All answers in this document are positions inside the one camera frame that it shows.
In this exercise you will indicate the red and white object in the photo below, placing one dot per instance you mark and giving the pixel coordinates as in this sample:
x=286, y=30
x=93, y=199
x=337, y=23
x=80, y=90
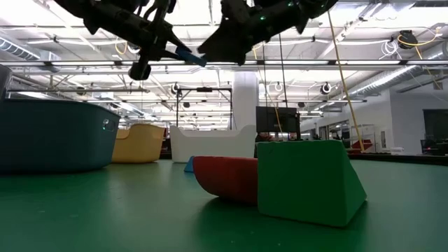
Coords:
x=360, y=144

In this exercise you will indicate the small blue block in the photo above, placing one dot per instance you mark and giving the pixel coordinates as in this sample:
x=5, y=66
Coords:
x=189, y=166

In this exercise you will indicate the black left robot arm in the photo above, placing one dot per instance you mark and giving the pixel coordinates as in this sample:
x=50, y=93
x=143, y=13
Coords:
x=77, y=5

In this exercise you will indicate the silver ventilation duct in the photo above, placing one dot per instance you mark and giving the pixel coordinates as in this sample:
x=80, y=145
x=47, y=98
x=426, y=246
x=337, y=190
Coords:
x=385, y=82

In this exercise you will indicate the black monitor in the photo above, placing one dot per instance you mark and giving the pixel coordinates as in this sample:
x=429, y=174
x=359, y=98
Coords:
x=278, y=119

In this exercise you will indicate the dark green plastic bin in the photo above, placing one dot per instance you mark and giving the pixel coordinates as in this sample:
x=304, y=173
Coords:
x=52, y=136

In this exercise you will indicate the white round column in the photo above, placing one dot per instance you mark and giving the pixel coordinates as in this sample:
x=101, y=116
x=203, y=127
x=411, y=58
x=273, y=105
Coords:
x=245, y=101

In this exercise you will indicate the orange plastic bin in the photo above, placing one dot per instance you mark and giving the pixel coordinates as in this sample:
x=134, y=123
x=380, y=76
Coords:
x=138, y=143

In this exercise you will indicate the black frame stand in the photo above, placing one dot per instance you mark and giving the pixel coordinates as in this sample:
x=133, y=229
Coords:
x=204, y=89

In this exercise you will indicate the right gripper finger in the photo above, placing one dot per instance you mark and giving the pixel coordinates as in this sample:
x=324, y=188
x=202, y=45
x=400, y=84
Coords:
x=217, y=47
x=241, y=52

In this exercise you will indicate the red half-round block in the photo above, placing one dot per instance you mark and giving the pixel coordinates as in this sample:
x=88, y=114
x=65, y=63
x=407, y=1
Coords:
x=227, y=182

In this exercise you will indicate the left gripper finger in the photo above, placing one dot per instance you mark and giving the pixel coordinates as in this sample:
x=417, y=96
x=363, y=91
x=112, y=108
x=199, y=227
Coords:
x=176, y=45
x=168, y=55

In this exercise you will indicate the white plastic bin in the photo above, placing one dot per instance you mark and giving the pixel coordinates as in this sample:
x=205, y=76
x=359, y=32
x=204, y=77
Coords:
x=213, y=145

